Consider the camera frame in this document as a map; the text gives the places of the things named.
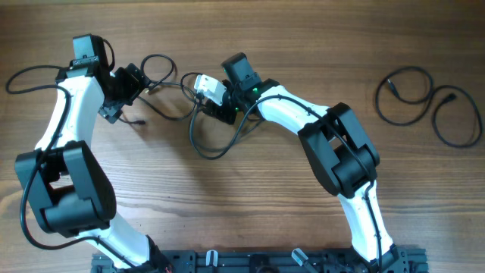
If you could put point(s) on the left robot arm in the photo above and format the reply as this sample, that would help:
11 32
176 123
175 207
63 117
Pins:
67 197

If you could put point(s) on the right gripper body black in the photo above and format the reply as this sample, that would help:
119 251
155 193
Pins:
228 111

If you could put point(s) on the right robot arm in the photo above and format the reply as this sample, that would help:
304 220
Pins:
340 153

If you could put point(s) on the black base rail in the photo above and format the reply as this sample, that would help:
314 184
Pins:
397 260

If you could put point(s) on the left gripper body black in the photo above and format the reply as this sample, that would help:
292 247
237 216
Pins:
126 89

